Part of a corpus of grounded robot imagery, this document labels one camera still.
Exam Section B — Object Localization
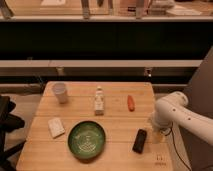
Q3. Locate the orange carrot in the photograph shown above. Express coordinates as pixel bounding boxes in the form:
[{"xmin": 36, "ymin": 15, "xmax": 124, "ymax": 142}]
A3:
[{"xmin": 127, "ymin": 95, "xmax": 135, "ymax": 111}]

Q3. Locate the white paper cup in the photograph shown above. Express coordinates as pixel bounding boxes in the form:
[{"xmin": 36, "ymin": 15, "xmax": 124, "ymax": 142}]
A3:
[{"xmin": 52, "ymin": 82, "xmax": 68, "ymax": 104}]

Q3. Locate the black office chair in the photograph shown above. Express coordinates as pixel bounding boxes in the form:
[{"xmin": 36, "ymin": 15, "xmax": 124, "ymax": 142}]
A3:
[{"xmin": 0, "ymin": 95, "xmax": 25, "ymax": 171}]

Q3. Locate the black cable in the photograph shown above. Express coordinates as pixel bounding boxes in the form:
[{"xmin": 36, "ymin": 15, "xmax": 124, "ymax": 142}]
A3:
[{"xmin": 161, "ymin": 123, "xmax": 192, "ymax": 171}]

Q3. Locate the green patterned bowl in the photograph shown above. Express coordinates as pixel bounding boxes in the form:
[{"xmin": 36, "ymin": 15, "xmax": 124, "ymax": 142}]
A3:
[{"xmin": 67, "ymin": 121, "xmax": 106, "ymax": 160}]

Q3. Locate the white folded cloth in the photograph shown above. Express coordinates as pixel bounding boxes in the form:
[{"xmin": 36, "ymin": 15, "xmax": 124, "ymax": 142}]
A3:
[{"xmin": 48, "ymin": 118, "xmax": 65, "ymax": 138}]

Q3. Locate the small white bottle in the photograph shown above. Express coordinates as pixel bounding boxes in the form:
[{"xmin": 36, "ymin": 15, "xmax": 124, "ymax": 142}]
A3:
[{"xmin": 94, "ymin": 86, "xmax": 104, "ymax": 115}]

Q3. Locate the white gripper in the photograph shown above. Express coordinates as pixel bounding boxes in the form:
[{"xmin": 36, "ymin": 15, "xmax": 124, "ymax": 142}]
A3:
[{"xmin": 150, "ymin": 118, "xmax": 164, "ymax": 143}]

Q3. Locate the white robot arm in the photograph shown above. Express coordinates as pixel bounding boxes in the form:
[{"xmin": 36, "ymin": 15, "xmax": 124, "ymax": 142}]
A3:
[{"xmin": 150, "ymin": 91, "xmax": 213, "ymax": 145}]

